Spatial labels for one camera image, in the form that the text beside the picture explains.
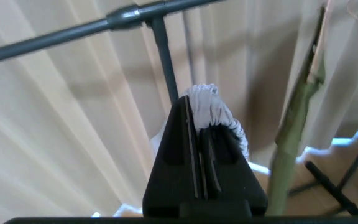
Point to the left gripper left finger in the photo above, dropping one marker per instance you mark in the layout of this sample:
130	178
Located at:
172	183

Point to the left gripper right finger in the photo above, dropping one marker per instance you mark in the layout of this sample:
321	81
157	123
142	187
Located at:
241	186

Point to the green long-sleeved shirt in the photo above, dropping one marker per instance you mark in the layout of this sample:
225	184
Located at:
286	161

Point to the pale grey garment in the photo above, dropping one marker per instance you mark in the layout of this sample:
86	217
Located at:
207	105

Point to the black clothes rack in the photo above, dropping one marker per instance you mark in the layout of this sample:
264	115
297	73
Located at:
163	46

